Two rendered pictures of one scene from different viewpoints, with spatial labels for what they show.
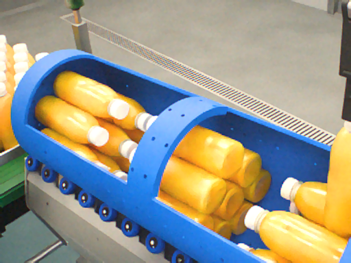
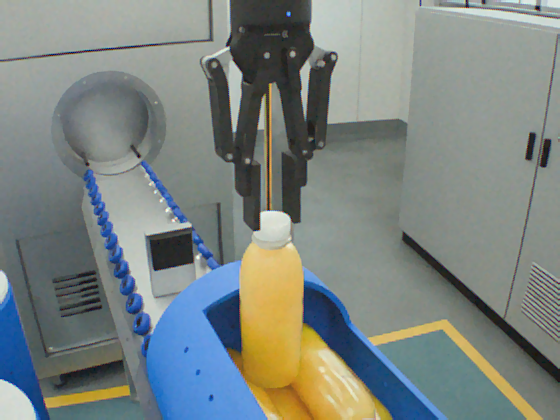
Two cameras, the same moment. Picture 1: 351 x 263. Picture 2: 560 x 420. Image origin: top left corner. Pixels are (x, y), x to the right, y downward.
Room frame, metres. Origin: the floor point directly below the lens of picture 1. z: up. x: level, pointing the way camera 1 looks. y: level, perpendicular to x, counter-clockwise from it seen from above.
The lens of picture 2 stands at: (1.02, 0.02, 1.58)
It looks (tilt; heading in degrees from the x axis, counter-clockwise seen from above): 24 degrees down; 203
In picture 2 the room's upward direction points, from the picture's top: straight up
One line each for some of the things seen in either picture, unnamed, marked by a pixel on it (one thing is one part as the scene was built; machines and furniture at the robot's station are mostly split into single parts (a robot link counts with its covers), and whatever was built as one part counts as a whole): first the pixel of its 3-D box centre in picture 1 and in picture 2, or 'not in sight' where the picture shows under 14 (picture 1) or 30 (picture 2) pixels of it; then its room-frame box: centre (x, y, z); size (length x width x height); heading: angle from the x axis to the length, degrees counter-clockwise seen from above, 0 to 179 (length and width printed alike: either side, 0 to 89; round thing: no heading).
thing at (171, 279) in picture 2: not in sight; (172, 262); (0.20, -0.59, 1.00); 0.10 x 0.04 x 0.15; 138
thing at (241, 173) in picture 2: not in sight; (234, 171); (0.59, -0.21, 1.40); 0.03 x 0.01 x 0.05; 138
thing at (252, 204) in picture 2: not in sight; (251, 194); (0.58, -0.20, 1.37); 0.03 x 0.01 x 0.07; 48
